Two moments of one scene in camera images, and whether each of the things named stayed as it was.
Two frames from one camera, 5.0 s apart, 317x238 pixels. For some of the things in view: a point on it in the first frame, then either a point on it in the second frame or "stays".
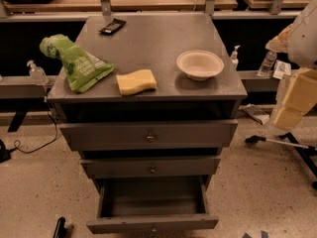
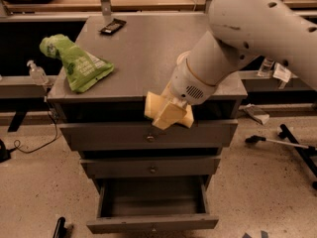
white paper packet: x=281 y=68 stays
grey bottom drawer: x=139 y=204 stays
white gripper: x=304 y=39 to x=186 y=83
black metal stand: x=306 y=151 stays
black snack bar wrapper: x=113 y=27 stays
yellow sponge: x=138 y=81 to x=154 y=103
